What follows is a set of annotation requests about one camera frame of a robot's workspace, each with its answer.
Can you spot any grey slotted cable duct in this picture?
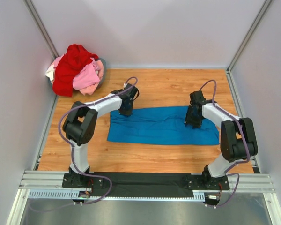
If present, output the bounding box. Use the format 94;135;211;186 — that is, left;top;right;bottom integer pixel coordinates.
28;188;206;202

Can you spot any white t shirt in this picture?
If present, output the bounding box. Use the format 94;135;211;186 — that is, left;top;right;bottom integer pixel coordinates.
45;64;55;83

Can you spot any left aluminium corner post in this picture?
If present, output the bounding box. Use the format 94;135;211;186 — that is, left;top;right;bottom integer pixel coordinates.
23;0;59;58

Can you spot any aluminium frame rail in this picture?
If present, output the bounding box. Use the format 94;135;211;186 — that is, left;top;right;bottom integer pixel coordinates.
19;171;275;193

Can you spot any red t shirt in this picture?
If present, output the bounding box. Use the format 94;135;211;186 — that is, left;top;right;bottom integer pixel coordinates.
52;44;99;97

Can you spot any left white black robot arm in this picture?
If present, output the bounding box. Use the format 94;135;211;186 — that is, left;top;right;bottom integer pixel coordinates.
59;83;140;188

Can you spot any blue t shirt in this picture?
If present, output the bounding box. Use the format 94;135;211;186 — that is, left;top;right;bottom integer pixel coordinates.
107;106;220;146

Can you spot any pink t shirt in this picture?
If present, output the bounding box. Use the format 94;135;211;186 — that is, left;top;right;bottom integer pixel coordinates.
52;56;105;95

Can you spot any right aluminium corner post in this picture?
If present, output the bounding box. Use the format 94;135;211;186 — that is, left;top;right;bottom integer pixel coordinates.
226;0;274;72

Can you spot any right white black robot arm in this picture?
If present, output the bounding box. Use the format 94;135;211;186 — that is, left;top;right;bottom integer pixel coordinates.
185;90;258;189

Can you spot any aluminium corner post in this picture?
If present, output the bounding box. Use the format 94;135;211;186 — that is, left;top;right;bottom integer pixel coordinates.
226;0;274;72
23;0;59;58

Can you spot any grey laundry basket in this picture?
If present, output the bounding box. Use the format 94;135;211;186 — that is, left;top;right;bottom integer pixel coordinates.
97;58;107;89

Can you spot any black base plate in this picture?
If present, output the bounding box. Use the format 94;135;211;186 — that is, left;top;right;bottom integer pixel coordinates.
62;172;230;198

